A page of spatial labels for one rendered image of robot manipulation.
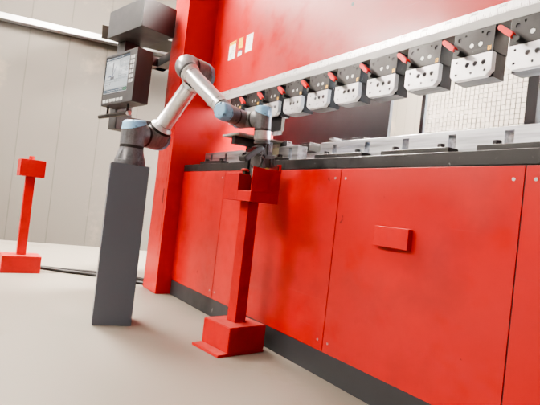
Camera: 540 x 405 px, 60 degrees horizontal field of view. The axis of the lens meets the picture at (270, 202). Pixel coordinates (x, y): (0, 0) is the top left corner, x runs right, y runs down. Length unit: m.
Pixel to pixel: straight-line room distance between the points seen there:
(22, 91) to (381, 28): 4.45
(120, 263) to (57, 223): 3.40
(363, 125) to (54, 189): 3.85
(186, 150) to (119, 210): 1.03
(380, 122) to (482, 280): 1.44
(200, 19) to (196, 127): 0.73
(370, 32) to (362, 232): 0.86
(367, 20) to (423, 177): 0.84
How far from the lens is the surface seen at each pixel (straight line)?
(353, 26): 2.24
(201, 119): 3.32
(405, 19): 2.02
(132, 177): 2.36
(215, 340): 2.14
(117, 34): 3.71
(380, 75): 2.02
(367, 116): 2.80
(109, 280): 2.39
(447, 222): 1.55
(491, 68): 1.71
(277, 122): 2.58
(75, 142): 5.74
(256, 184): 2.03
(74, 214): 5.72
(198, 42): 3.41
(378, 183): 1.75
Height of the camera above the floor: 0.63
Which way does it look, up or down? 1 degrees up
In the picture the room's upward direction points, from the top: 7 degrees clockwise
